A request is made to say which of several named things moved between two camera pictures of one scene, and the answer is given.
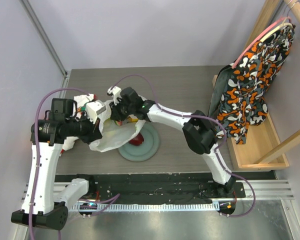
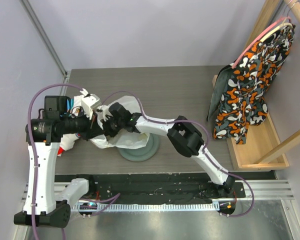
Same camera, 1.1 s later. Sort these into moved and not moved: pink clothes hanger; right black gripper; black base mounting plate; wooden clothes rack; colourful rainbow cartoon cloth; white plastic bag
Moved: right black gripper; white plastic bag
Not moved: pink clothes hanger; black base mounting plate; wooden clothes rack; colourful rainbow cartoon cloth
